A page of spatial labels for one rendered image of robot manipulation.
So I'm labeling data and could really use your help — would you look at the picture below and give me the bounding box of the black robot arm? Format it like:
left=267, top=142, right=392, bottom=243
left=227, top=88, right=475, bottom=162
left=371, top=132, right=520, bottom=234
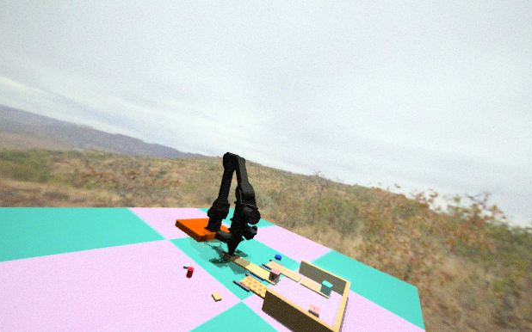
left=204, top=152, right=261, bottom=240

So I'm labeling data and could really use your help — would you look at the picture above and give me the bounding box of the pale yellow striped strip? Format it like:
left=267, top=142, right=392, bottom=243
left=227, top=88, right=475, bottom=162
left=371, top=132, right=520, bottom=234
left=221, top=251, right=272, bottom=283

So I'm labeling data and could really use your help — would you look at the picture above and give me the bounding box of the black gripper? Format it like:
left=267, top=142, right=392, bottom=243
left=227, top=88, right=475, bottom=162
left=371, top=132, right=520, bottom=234
left=215, top=217, right=246, bottom=255

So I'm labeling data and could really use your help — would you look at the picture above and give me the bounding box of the yellow strip with pink zigzag pattern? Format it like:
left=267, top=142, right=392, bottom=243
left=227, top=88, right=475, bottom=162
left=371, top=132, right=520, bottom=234
left=266, top=261, right=287, bottom=274

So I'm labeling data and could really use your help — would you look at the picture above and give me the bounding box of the yellow strip with orange polka dots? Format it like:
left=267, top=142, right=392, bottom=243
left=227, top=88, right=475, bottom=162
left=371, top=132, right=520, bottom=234
left=239, top=276, right=267, bottom=299

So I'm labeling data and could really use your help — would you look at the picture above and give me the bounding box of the red cylinder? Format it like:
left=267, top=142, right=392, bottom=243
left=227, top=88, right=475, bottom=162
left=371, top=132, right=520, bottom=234
left=186, top=267, right=195, bottom=278

